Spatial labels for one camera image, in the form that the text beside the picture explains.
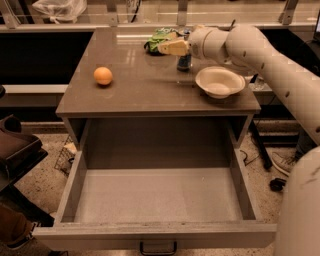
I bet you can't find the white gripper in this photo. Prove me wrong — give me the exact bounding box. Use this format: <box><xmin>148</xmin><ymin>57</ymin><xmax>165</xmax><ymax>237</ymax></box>
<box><xmin>157</xmin><ymin>24</ymin><xmax>229</xmax><ymax>64</ymax></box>

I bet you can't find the redbull can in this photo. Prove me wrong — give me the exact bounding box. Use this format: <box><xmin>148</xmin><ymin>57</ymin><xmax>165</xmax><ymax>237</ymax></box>
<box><xmin>177</xmin><ymin>29</ymin><xmax>191</xmax><ymax>72</ymax></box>

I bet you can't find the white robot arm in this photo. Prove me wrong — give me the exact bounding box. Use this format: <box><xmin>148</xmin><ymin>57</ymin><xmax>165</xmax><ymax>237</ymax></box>
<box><xmin>158</xmin><ymin>24</ymin><xmax>320</xmax><ymax>256</ymax></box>

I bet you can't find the open top drawer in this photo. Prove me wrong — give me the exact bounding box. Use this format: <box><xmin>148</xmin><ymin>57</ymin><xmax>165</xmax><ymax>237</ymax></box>
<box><xmin>35</xmin><ymin>117</ymin><xmax>276</xmax><ymax>251</ymax></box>

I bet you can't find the green chip bag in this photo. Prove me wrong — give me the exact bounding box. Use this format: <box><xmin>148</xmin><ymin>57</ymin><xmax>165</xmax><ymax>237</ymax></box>
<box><xmin>144</xmin><ymin>27</ymin><xmax>180</xmax><ymax>56</ymax></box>

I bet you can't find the white paper bowl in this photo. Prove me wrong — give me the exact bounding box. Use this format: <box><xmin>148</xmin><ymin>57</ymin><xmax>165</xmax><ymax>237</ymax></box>
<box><xmin>195</xmin><ymin>67</ymin><xmax>246</xmax><ymax>99</ymax></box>

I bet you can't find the clear water bottle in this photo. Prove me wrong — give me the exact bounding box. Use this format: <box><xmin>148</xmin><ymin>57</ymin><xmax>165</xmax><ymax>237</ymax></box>
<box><xmin>253</xmin><ymin>75</ymin><xmax>265</xmax><ymax>91</ymax></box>

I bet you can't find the grey cabinet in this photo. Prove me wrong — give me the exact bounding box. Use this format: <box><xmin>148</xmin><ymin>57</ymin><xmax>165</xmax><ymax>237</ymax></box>
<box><xmin>56</xmin><ymin>28</ymin><xmax>260</xmax><ymax>140</ymax></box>

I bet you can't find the orange fruit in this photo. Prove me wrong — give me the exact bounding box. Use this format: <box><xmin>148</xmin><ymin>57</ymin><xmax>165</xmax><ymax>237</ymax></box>
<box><xmin>93</xmin><ymin>67</ymin><xmax>113</xmax><ymax>86</ymax></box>

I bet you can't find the white plastic bag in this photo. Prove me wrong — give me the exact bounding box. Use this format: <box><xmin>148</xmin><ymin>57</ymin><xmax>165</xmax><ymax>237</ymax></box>
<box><xmin>32</xmin><ymin>0</ymin><xmax>87</xmax><ymax>24</ymax></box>

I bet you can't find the grey sneaker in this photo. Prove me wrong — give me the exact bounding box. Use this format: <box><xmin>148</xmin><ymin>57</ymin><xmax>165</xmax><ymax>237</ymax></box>
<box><xmin>271</xmin><ymin>152</ymin><xmax>297</xmax><ymax>176</ymax></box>

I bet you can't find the dark jeans leg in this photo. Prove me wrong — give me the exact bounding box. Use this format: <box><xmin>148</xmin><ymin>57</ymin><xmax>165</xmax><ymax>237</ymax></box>
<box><xmin>295</xmin><ymin>129</ymin><xmax>316</xmax><ymax>160</ymax></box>

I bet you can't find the black chair base leg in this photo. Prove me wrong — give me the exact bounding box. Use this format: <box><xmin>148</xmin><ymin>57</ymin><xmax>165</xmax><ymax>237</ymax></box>
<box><xmin>269</xmin><ymin>178</ymin><xmax>286</xmax><ymax>192</ymax></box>

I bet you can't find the black chair left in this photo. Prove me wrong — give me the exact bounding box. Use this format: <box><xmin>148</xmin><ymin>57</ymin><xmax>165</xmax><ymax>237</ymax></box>
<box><xmin>0</xmin><ymin>84</ymin><xmax>55</xmax><ymax>228</ymax></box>

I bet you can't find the brown shoe left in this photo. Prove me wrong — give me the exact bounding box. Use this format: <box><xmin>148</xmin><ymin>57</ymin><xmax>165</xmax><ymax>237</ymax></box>
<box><xmin>0</xmin><ymin>205</ymin><xmax>34</xmax><ymax>250</ymax></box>

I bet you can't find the wire basket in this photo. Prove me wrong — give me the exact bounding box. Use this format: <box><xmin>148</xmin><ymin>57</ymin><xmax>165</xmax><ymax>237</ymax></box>
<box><xmin>54</xmin><ymin>136</ymin><xmax>77</xmax><ymax>177</ymax></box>

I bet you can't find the black drawer handle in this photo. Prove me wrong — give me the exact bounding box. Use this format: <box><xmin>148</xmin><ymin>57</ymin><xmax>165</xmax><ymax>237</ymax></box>
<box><xmin>139</xmin><ymin>241</ymin><xmax>178</xmax><ymax>256</ymax></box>

